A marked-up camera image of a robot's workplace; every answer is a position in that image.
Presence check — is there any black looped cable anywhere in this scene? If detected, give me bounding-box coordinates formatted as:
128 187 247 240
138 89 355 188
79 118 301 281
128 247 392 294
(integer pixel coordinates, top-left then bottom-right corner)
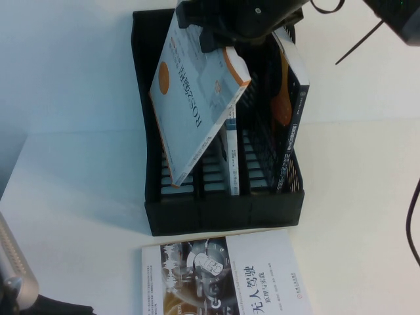
310 0 345 14

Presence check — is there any dark blue book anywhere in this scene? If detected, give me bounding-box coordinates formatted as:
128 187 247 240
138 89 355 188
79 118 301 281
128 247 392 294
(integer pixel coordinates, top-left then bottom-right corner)
215 108 242 197

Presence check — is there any white book with black photo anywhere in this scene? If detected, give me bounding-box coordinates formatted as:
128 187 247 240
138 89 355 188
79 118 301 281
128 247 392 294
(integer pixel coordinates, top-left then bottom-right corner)
140 228 314 315

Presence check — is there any white orange ROS2 book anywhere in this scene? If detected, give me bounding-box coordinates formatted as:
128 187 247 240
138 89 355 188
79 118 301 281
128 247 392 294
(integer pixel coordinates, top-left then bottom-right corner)
148 12 252 188

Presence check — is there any black book with orange picture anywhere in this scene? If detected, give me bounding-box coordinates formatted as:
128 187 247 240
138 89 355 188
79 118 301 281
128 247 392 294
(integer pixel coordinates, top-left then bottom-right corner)
270 31 311 194

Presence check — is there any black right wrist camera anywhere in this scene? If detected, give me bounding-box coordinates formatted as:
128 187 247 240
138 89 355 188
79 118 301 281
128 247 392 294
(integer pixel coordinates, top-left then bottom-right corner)
175 0 214 30

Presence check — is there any black cable tie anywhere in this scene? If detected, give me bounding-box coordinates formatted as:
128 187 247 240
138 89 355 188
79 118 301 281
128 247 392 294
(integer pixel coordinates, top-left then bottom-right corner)
334 18 387 65

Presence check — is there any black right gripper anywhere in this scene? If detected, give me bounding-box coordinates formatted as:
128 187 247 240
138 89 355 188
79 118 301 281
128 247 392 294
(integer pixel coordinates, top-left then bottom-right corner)
199 0 305 53

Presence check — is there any black plastic book stand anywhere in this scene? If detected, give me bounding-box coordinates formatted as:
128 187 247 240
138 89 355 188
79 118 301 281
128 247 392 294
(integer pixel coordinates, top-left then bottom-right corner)
130 9 306 237

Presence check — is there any thin black cable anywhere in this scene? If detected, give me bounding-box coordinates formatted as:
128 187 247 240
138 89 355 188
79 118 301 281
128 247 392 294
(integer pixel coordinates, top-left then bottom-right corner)
406 177 420 260

